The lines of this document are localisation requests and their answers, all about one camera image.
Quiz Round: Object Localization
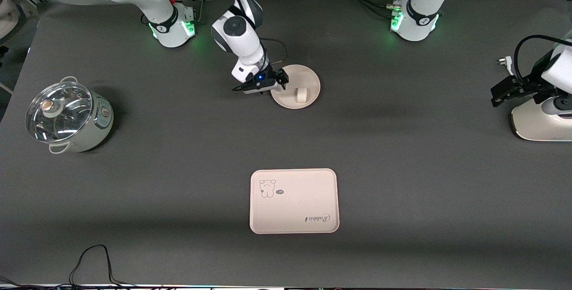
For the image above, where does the round beige plate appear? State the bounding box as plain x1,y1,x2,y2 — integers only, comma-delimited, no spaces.
271,64,321,109

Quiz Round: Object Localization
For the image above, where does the beige rectangular rabbit tray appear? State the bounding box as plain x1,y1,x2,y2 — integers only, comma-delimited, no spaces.
249,168,340,235

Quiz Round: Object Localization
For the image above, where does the cream toaster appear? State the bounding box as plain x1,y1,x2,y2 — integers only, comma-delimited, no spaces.
511,98,572,142

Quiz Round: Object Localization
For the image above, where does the pale green electric pot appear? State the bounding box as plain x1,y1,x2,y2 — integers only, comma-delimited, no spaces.
25,76,114,154

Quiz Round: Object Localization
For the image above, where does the glass pot lid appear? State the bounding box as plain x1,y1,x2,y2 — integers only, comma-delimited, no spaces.
25,81,93,143

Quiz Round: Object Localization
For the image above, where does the beige round object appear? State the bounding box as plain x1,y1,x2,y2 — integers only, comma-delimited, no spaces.
0,0,21,40

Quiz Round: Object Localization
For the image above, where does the white toaster cord plug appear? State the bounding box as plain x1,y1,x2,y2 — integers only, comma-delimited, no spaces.
498,56,519,78

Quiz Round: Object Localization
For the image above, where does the thin black floor cable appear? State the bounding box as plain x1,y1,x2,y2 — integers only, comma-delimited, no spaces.
0,244,166,290

